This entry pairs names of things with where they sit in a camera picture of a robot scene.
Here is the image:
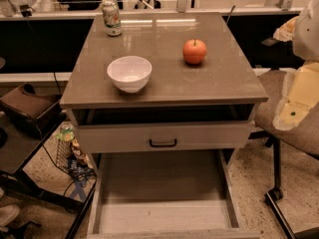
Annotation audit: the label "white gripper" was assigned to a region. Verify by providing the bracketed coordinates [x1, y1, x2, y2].
[272, 63, 319, 130]

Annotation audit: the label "white bowl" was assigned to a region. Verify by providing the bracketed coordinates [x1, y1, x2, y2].
[107, 56, 153, 94]

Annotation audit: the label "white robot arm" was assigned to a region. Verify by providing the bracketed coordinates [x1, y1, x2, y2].
[273, 0, 319, 130]

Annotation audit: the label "green 7up can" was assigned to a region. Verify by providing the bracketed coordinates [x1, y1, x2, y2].
[102, 0, 122, 37]

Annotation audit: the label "closed upper drawer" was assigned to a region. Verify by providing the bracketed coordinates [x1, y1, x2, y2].
[74, 120, 253, 153]

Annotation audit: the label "red apple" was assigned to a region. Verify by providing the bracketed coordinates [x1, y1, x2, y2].
[182, 39, 207, 65]

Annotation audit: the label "grey drawer cabinet table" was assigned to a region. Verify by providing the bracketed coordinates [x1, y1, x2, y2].
[59, 12, 269, 239]

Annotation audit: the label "open bottom drawer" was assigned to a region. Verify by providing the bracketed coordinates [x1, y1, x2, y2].
[87, 150, 259, 239]

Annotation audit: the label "brown box on side table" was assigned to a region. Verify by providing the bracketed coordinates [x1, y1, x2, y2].
[0, 84, 62, 138]

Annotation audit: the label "black side table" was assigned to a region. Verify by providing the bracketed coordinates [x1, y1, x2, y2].
[0, 113, 96, 239]

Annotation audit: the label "white shoe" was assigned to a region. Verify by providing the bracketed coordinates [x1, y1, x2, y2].
[0, 204, 20, 226]

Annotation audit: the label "black drawer handle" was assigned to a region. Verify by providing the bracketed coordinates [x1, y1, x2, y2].
[149, 138, 177, 148]

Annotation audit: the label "tangled black cables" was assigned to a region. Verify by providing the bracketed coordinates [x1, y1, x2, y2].
[62, 166, 98, 201]

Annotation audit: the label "wire basket with snacks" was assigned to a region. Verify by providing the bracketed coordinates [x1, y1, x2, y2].
[56, 122, 92, 174]

